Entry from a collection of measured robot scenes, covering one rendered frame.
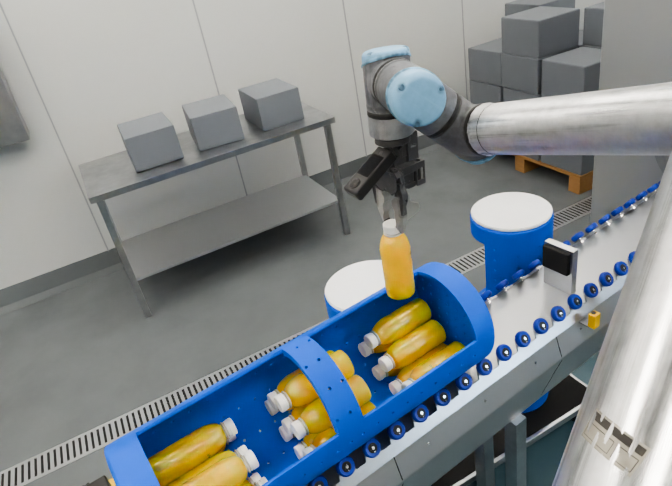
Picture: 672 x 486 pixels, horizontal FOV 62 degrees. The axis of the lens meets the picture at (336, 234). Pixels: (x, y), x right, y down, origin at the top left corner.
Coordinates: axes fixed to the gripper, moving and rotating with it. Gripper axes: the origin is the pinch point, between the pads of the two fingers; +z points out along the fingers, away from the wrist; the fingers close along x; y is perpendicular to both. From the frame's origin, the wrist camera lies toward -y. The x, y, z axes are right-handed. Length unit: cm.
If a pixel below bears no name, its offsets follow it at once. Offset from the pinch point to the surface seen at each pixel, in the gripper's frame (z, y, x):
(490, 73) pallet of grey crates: 66, 281, 222
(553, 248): 35, 61, 2
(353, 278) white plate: 41, 14, 41
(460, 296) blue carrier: 23.0, 13.7, -6.2
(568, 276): 43, 62, -3
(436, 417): 52, 1, -10
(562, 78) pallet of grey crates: 58, 271, 149
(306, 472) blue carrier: 38, -37, -12
